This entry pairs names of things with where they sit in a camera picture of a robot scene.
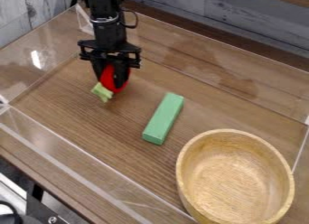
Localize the clear acrylic corner bracket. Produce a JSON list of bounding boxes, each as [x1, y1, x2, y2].
[[75, 5, 93, 35]]

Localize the clear acrylic enclosure wall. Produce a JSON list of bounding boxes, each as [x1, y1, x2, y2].
[[0, 10, 309, 224]]

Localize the black cable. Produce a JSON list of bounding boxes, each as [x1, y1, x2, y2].
[[0, 200, 21, 224]]

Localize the red plush strawberry toy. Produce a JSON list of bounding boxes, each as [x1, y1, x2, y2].
[[92, 63, 128, 103]]

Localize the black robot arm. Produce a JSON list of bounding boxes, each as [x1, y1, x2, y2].
[[77, 0, 142, 93]]

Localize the green rectangular block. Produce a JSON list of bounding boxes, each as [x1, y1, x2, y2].
[[142, 93, 184, 145]]

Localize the round wooden bowl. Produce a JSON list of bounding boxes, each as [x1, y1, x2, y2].
[[175, 129, 294, 224]]

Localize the black metal table frame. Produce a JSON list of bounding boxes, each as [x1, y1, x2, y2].
[[24, 181, 81, 224]]

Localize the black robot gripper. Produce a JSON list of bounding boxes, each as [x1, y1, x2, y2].
[[77, 20, 142, 89]]

